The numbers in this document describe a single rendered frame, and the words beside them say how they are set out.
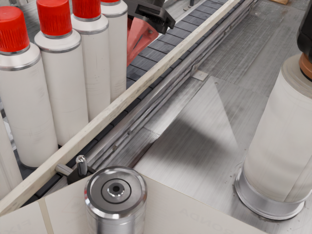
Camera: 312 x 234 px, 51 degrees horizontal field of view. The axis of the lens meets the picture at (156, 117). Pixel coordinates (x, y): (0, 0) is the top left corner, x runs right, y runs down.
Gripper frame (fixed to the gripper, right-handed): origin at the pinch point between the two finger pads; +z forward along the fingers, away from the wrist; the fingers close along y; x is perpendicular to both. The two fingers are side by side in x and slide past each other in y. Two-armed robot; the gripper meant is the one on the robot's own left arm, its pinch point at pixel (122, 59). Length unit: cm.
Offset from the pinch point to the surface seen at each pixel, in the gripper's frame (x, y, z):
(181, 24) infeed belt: 25.0, -2.3, -13.4
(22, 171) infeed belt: -13.4, -0.2, 18.5
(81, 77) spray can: -14.0, 3.3, 4.2
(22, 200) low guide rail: -17.9, 4.5, 19.3
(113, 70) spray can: -5.1, 2.1, 2.1
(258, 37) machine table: 40.2, 13.0, -19.6
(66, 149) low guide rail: -12.7, 4.2, 13.3
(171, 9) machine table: 40.3, -12.8, -19.5
